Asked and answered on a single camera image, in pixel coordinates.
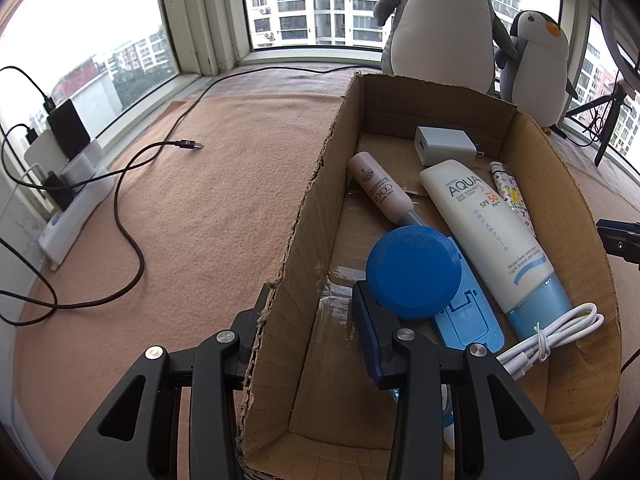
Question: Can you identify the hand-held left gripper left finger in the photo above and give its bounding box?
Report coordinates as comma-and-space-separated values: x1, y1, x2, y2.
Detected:
52, 282, 273, 480

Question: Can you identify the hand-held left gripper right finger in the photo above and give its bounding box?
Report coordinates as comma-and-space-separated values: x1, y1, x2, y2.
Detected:
350, 280, 581, 480

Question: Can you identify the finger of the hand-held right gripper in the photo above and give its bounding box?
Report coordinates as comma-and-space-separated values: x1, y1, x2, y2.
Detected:
595, 218, 640, 271

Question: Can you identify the blue round case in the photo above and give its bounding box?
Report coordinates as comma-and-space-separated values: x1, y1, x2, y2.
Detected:
365, 226, 463, 320

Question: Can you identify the brown cardboard box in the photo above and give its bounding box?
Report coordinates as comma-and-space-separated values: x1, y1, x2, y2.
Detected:
235, 72, 623, 478

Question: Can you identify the blue phone stand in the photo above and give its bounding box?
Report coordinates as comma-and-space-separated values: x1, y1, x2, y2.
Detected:
432, 236, 505, 353

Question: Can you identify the small patterned cream tube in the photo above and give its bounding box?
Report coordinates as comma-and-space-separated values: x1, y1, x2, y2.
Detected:
489, 161, 538, 241

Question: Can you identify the white usb cable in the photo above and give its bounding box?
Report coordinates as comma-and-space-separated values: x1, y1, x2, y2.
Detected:
495, 302, 606, 386

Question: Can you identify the white sunscreen tube blue cap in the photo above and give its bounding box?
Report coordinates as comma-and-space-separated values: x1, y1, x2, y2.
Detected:
419, 159, 573, 341

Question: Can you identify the small pink cosmetic tube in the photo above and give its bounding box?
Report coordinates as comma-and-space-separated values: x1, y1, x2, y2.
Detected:
347, 151, 426, 228

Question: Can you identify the white charger adapter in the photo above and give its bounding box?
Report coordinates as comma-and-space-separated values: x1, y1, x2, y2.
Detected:
414, 126, 486, 167

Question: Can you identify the peach blanket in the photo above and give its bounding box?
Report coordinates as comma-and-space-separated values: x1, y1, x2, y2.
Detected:
10, 67, 640, 480

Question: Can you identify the black tripod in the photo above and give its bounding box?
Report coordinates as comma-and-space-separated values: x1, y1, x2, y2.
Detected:
562, 80, 640, 168

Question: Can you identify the small penguin plush toy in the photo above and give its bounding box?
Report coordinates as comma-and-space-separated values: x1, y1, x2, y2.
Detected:
495, 9, 580, 128

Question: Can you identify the white power strip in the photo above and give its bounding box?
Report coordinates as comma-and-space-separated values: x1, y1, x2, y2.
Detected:
39, 142, 113, 271

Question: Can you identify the black charger plug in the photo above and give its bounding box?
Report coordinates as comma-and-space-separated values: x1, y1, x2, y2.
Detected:
44, 170, 75, 211

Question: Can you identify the black power bank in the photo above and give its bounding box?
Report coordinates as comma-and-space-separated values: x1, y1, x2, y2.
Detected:
46, 97, 92, 161

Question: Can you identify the white power bank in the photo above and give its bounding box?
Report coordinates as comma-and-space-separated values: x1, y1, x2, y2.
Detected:
24, 131, 61, 176

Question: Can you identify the large penguin plush toy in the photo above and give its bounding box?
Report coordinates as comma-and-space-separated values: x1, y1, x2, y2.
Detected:
374, 0, 520, 96

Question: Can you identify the white ring light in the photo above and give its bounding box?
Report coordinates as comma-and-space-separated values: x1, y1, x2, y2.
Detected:
599, 0, 640, 93

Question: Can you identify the black usb plug cable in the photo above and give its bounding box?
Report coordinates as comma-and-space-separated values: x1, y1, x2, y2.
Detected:
0, 137, 203, 326

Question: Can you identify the long black power cable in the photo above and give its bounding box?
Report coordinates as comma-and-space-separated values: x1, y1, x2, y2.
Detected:
2, 65, 358, 196

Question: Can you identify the black charging cable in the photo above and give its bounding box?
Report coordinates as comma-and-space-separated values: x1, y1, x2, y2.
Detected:
0, 65, 56, 113

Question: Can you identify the white window frame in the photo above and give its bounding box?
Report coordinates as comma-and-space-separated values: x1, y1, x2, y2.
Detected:
0, 0, 640, 151

